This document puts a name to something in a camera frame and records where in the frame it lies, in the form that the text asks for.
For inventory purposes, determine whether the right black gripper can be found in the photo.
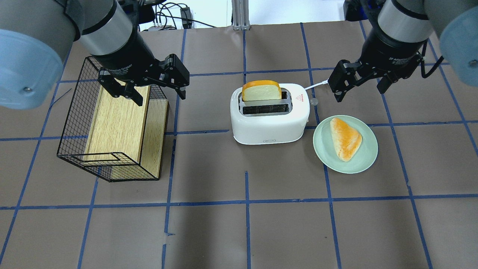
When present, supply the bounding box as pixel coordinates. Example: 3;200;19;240
328;28;424;102

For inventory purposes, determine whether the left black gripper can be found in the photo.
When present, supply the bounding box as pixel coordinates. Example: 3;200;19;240
92;35;190;106

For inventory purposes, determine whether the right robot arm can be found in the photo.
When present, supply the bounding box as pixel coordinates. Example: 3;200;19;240
328;0;478;102

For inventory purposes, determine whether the white two-slot toaster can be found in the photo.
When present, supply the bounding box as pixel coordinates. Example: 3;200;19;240
229;83;310;145

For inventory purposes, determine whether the bread slice in toaster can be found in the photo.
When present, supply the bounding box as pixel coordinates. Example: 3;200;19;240
241;80;282;102

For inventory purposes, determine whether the triangular bread on plate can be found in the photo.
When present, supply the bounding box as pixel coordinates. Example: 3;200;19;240
330;117;363;162

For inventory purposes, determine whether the light green plate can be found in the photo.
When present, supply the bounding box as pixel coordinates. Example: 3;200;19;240
313;115;378;174

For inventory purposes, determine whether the white toaster power cord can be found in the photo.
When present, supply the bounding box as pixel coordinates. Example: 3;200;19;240
304;80;330;91

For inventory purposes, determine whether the black wire basket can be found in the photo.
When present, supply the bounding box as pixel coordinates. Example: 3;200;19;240
57;56;169;182

